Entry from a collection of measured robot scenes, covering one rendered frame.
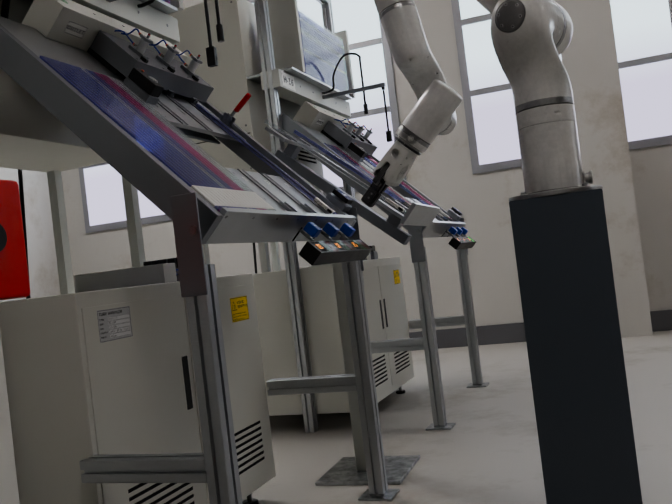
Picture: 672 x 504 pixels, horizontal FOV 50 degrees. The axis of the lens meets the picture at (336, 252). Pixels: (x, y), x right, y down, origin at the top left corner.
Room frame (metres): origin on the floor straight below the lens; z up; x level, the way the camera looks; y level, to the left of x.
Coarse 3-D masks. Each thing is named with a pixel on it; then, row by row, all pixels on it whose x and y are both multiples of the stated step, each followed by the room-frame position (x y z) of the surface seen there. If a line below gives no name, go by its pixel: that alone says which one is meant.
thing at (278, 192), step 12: (228, 168) 1.58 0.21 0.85; (252, 180) 1.60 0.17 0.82; (264, 180) 1.68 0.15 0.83; (276, 180) 1.76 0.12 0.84; (264, 192) 1.59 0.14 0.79; (276, 192) 1.66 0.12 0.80; (288, 192) 1.72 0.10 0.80; (300, 192) 1.80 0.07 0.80; (276, 204) 1.57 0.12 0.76; (288, 204) 1.60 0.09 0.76; (300, 204) 1.68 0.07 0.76; (312, 204) 1.78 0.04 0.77
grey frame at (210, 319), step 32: (96, 0) 1.75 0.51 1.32; (128, 0) 1.87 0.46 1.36; (160, 32) 1.99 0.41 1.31; (352, 288) 1.89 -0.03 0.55; (192, 320) 1.20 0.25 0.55; (352, 320) 1.89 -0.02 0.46; (192, 352) 1.20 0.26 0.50; (224, 352) 1.22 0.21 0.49; (352, 352) 1.89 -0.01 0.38; (224, 384) 1.21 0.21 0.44; (224, 416) 1.20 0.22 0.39; (224, 448) 1.19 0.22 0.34; (224, 480) 1.19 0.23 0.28; (384, 480) 1.90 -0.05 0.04
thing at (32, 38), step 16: (0, 16) 1.49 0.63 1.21; (16, 32) 1.46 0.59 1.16; (32, 32) 1.54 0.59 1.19; (32, 48) 1.43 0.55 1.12; (48, 48) 1.51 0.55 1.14; (64, 48) 1.59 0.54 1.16; (80, 64) 1.56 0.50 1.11; (96, 64) 1.64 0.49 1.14; (160, 96) 1.76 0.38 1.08; (176, 96) 1.88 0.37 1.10; (160, 112) 1.63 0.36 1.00; (176, 112) 1.72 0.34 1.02; (192, 112) 1.83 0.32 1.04; (192, 128) 1.71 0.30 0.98; (208, 128) 1.79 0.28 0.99
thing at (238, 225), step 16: (224, 208) 1.24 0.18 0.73; (240, 208) 1.29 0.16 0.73; (224, 224) 1.26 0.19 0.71; (240, 224) 1.31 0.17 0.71; (256, 224) 1.37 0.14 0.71; (272, 224) 1.43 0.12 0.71; (288, 224) 1.50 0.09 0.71; (304, 224) 1.58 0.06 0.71; (320, 224) 1.66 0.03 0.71; (336, 224) 1.75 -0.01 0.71; (208, 240) 1.25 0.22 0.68; (224, 240) 1.30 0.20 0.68; (240, 240) 1.36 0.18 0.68; (256, 240) 1.42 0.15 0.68; (272, 240) 1.49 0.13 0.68; (288, 240) 1.56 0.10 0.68; (304, 240) 1.65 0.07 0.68; (320, 240) 1.74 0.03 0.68
